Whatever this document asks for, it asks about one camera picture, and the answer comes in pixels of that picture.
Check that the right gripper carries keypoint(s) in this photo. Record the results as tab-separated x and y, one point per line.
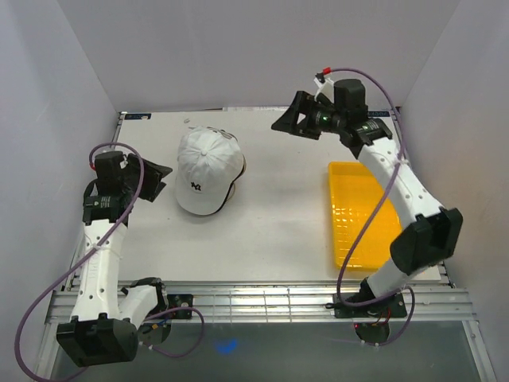
304	104

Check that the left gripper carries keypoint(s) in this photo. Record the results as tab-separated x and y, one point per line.
153	175

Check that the white baseball cap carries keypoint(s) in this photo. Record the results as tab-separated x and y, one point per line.
209	162

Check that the black cap white logo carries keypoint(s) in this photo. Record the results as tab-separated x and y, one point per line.
232	187

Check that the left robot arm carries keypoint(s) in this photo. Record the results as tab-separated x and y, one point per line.
103	329

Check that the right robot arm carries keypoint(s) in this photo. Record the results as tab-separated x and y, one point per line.
430	231

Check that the yellow plastic tray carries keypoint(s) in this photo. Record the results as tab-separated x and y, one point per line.
354	193

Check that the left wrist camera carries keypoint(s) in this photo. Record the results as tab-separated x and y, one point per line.
123	162

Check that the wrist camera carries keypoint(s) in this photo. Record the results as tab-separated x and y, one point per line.
123	162
325	86

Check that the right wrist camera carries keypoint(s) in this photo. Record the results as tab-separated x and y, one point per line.
325	86

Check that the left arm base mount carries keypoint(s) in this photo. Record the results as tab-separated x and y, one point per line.
181	301

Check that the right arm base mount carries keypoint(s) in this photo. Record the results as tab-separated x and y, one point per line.
393	307

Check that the aluminium front rail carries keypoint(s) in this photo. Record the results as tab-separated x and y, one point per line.
283	303

